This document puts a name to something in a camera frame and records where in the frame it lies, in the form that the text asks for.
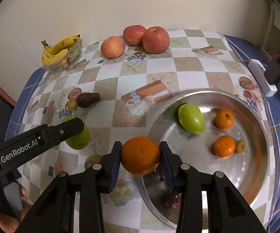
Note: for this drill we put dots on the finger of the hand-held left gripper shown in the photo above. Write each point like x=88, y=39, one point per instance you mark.
x=64, y=131

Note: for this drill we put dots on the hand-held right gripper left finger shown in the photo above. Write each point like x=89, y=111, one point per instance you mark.
x=114, y=170

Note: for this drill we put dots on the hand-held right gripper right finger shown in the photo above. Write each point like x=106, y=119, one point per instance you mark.
x=168, y=170

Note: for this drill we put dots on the green jujube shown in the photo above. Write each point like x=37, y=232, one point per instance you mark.
x=191, y=119
x=81, y=139

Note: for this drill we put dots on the orange tangerine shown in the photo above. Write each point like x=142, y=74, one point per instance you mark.
x=224, y=146
x=140, y=156
x=225, y=119

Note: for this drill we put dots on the dark brown date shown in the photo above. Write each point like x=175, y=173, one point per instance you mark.
x=172, y=200
x=87, y=100

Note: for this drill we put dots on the small tan longan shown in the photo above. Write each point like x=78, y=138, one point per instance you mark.
x=241, y=146
x=72, y=104

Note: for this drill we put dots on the round metal plate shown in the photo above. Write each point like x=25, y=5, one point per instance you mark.
x=249, y=174

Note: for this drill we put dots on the person's left hand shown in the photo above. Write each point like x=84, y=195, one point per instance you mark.
x=6, y=225

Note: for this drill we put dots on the yellow banana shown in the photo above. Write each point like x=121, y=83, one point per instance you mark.
x=63, y=44
x=55, y=57

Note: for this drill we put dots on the clear plastic container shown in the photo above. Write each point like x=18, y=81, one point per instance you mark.
x=75, y=52

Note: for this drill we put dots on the peach left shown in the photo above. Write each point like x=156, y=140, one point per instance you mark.
x=112, y=47

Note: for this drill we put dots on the red apple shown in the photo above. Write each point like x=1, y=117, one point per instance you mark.
x=133, y=35
x=156, y=40

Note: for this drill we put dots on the white plastic device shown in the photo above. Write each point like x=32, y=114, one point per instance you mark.
x=260, y=75

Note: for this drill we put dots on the black box device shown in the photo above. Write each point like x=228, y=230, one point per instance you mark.
x=274, y=71

